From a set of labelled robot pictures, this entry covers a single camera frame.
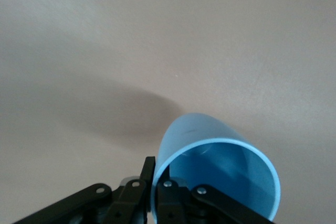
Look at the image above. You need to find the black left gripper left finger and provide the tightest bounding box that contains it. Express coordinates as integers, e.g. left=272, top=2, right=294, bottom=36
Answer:
left=12, top=156, right=156, bottom=224

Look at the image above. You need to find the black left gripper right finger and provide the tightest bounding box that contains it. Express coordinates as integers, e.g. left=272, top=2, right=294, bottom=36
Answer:
left=156, top=178, right=276, bottom=224

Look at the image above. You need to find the blue plastic cup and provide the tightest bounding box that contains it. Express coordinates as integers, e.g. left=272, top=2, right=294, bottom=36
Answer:
left=151, top=112, right=281, bottom=222

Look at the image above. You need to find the brown table cover sheet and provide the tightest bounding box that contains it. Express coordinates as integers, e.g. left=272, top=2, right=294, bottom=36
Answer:
left=0, top=0, right=336, bottom=224

